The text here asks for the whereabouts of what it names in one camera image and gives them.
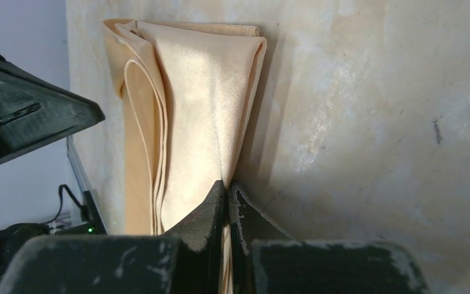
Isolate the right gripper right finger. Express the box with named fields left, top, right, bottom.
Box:
left=228, top=182, right=430, bottom=293

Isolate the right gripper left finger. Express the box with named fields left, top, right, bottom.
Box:
left=0, top=180, right=225, bottom=293

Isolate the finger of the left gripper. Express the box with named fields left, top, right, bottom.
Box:
left=0, top=55, right=105, bottom=165

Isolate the peach cloth napkin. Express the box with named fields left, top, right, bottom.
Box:
left=102, top=18, right=268, bottom=294

